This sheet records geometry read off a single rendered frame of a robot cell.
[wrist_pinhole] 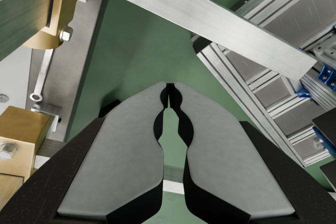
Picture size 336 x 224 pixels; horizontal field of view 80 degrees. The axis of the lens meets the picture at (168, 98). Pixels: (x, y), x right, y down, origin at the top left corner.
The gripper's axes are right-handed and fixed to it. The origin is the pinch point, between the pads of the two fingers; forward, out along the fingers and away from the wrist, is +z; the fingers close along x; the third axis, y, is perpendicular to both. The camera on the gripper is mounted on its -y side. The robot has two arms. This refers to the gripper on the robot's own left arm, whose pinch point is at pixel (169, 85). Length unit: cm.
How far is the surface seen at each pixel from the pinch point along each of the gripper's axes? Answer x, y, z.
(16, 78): -30.3, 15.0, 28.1
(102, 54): -30, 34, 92
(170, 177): 1.6, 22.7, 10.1
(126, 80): -19, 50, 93
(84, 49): -12.4, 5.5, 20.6
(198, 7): 2.7, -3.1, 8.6
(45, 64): -18.5, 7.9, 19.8
